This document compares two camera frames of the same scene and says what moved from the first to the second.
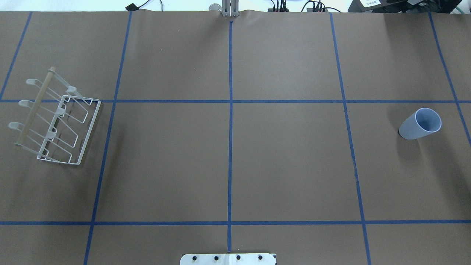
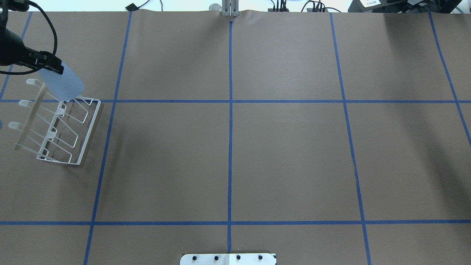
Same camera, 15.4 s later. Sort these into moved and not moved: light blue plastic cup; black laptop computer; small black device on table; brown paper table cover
Moved: light blue plastic cup
Not moved: brown paper table cover; small black device on table; black laptop computer
